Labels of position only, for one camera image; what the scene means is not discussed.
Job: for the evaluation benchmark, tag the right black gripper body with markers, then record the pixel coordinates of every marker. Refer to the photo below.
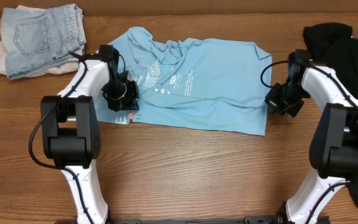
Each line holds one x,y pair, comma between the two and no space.
279,102

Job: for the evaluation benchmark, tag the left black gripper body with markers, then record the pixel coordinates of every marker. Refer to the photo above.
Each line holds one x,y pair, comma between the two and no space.
128,94

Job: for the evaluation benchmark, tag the light blue printed t-shirt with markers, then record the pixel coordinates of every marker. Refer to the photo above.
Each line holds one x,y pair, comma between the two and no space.
209,84

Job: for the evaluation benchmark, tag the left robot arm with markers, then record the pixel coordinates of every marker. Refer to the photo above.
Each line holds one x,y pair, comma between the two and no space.
70,129

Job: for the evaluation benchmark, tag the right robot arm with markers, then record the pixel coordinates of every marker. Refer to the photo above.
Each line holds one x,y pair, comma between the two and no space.
333,152

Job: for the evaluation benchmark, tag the black garment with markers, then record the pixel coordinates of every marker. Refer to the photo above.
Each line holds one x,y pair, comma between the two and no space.
333,44

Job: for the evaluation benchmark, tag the folded light blue jeans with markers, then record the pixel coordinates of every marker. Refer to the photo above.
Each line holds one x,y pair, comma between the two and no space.
39,40

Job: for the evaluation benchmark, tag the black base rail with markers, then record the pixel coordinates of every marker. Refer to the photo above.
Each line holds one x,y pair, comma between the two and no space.
191,221

